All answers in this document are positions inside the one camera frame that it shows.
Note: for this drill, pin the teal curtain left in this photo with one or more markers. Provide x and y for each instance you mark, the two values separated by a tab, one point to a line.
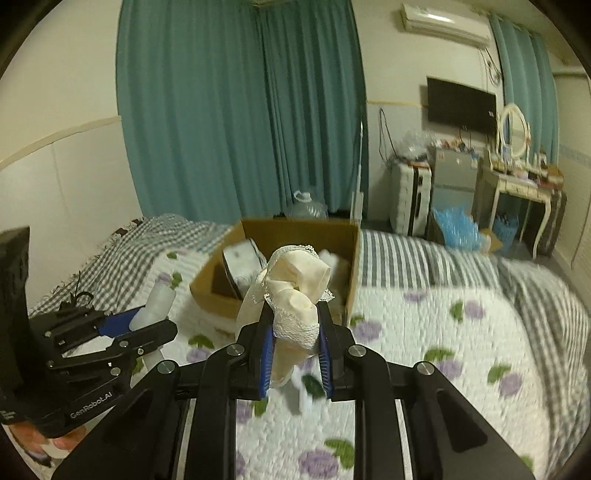
229	107

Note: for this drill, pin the clear water jug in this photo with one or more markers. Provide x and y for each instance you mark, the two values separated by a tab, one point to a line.
306	207

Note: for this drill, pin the floral tissue pack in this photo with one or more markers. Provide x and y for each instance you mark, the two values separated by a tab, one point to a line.
242	262

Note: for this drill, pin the blue plastic basket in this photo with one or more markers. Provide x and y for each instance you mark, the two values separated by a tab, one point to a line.
505	227

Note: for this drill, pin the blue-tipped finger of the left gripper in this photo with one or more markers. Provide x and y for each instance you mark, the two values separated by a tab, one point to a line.
117	324

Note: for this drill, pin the teal curtain right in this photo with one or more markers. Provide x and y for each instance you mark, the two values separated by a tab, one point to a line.
528	82

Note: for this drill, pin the white dressing table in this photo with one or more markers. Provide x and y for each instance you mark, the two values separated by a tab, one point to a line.
545	206

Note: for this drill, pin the white louvered wardrobe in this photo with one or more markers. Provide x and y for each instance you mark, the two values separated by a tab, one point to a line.
573	97

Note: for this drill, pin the grey checked bedsheet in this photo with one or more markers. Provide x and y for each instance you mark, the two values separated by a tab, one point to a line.
556	322

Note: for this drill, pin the white flat mop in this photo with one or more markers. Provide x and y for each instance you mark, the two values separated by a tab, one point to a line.
356	212

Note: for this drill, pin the box of blue bottles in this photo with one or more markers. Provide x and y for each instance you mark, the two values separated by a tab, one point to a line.
455	229

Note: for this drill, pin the oval white vanity mirror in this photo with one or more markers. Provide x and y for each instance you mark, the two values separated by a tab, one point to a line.
513	134

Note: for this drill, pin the large white plush sock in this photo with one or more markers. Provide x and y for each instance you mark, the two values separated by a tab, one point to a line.
338	284

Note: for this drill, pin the grey mini fridge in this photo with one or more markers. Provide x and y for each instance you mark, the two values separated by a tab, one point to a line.
454	180

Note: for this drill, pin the brown cardboard box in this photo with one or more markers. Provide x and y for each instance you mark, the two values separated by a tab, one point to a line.
211	290

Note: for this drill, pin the black wall television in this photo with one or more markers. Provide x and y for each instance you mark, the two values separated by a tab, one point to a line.
461	106

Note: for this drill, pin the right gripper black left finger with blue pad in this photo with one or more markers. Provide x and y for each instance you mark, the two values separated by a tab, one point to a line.
179	421

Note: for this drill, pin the white air conditioner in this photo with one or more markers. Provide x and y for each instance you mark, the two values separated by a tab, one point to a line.
449	26

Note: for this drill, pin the white floral quilt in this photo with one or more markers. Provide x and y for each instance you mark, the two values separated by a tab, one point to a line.
470	338

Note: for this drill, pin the teal curtain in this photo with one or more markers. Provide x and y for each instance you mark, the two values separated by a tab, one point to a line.
528	82
229	107

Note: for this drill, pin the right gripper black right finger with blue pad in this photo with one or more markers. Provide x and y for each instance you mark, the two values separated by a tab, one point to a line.
411	422

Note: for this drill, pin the person's hand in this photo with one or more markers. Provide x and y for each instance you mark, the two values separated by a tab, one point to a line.
45	450

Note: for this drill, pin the white suitcase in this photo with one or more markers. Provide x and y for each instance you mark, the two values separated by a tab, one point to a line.
411	196

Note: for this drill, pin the cream lace sock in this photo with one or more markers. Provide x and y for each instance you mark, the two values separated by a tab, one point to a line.
294	280

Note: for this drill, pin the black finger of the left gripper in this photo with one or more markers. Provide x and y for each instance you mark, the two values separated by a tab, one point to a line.
143	341

